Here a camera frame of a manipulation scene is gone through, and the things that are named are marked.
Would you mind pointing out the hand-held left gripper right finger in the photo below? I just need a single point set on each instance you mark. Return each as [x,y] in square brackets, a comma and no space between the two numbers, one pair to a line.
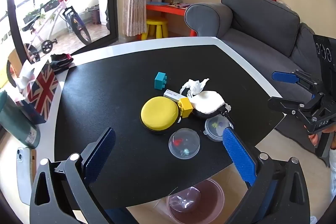
[240,158]

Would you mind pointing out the large white tissue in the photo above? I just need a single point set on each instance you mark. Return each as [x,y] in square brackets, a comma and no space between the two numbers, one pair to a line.
[207,103]

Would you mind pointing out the person's leg in blue pants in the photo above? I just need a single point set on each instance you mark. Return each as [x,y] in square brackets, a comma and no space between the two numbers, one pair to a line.
[120,217]

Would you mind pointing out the black door frame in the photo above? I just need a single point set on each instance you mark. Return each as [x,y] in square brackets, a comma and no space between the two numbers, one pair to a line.
[113,3]

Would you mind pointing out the teal building block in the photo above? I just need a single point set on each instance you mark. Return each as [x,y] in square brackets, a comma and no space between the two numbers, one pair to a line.
[160,81]

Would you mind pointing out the yellow building block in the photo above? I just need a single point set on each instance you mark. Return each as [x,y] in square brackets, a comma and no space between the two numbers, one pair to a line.
[185,107]

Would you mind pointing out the purple plastic basket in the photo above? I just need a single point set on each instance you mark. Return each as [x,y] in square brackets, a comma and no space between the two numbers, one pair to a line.
[94,15]

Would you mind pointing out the silver smartphone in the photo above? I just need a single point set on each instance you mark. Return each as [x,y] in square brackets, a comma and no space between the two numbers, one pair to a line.
[25,174]

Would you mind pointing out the small white tissue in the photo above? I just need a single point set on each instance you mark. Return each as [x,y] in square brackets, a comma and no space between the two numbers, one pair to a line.
[195,86]

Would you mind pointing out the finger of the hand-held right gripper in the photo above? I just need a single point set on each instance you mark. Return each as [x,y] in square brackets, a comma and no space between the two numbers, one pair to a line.
[283,104]
[283,76]

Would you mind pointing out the red desk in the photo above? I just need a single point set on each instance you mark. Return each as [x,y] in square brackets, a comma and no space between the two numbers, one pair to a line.
[160,7]

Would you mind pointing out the yellow round zip case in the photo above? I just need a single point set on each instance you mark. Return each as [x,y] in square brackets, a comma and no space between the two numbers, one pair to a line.
[158,112]

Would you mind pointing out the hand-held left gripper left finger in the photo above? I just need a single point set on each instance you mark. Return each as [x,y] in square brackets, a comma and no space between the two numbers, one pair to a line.
[101,158]

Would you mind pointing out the white and pink bicycle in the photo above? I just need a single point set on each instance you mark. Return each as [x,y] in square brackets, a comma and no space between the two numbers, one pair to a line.
[47,47]

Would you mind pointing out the grey sofa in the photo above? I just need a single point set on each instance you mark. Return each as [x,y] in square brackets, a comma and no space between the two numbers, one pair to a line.
[249,37]

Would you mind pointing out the black round zip case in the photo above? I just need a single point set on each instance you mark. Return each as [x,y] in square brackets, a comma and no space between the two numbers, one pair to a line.
[200,114]

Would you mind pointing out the flag print tissue box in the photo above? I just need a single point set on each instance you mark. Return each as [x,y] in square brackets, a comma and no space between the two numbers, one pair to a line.
[42,90]

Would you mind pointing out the person's right hand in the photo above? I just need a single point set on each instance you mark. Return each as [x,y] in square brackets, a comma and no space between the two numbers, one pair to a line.
[313,139]

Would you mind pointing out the green thermos bottle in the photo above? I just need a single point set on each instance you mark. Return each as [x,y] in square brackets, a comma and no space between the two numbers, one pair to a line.
[18,124]

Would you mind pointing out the clear container with green toy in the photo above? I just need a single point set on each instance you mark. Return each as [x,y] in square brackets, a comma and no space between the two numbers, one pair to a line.
[215,129]

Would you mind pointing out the clear container with red toy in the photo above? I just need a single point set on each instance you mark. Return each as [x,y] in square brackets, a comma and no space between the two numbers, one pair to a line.
[183,144]

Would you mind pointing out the pink plastic bin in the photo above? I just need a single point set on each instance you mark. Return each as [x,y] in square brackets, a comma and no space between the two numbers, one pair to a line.
[210,203]

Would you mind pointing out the yellow plastic stool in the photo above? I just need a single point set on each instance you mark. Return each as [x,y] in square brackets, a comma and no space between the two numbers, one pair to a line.
[157,22]

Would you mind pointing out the small white box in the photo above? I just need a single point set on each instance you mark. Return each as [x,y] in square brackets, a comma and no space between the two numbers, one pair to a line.
[172,95]

